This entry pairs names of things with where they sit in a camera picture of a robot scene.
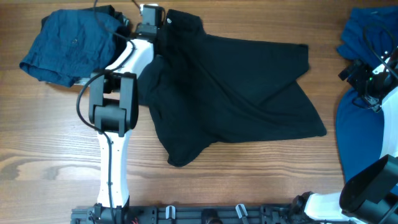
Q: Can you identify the black t-shirt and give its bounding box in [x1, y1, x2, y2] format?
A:
[138, 9, 326, 167]

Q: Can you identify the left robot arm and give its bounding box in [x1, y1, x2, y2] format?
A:
[87, 4, 165, 223]

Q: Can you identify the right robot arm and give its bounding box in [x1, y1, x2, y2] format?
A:
[286, 50, 397, 223]

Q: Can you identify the blue t-shirt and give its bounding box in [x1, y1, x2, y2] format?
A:
[335, 6, 397, 182]

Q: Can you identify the folded dark blue shirt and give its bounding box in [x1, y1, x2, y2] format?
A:
[19, 5, 131, 87]

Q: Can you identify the right black cable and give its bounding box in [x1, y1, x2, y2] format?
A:
[362, 23, 398, 83]

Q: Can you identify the black cable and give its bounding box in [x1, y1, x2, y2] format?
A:
[362, 23, 398, 83]
[76, 0, 141, 224]

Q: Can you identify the right white rail clip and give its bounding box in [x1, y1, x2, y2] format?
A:
[235, 203, 248, 219]

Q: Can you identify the white rail clip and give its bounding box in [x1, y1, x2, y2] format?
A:
[165, 205, 176, 220]
[235, 203, 248, 219]

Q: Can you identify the left white rail clip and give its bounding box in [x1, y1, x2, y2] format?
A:
[165, 205, 176, 220]

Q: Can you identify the left black cable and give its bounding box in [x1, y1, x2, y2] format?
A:
[76, 0, 141, 224]

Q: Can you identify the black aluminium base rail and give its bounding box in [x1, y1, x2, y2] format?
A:
[70, 203, 312, 224]

